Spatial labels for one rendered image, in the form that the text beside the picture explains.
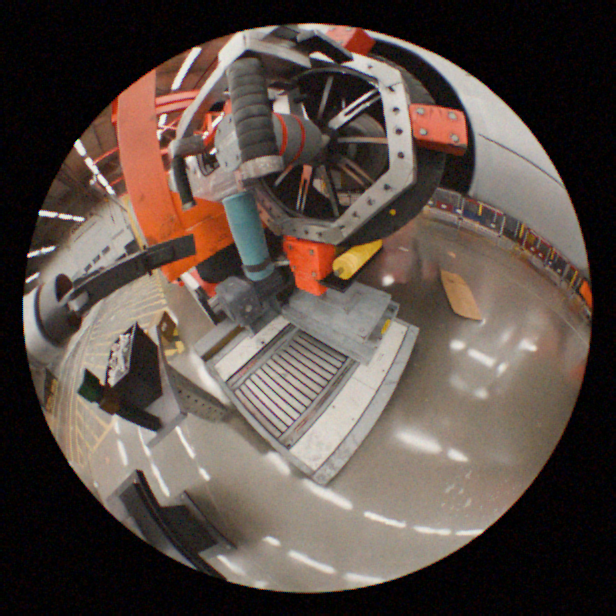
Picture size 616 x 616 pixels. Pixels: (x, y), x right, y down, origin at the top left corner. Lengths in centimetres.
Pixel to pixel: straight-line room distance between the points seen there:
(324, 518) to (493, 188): 109
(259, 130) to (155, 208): 62
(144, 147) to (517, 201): 109
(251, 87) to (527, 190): 52
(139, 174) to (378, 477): 140
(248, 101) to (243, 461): 93
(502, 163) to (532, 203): 11
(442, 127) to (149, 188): 80
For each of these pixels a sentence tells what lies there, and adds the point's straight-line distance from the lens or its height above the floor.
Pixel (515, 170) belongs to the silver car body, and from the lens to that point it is 52.
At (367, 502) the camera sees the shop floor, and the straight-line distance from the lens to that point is 80.
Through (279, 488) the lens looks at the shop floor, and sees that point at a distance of 79.
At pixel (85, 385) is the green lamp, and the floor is 65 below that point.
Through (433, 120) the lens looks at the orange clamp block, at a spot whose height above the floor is 86.
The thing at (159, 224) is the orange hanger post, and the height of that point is 76.
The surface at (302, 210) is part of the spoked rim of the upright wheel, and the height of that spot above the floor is 63.
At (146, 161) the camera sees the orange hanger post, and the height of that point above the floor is 103.
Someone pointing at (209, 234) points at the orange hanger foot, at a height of 61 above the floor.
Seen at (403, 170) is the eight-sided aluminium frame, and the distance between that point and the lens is 32.
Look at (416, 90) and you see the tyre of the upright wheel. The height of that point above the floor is 96.
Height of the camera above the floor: 74
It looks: 43 degrees down
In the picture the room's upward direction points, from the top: 10 degrees counter-clockwise
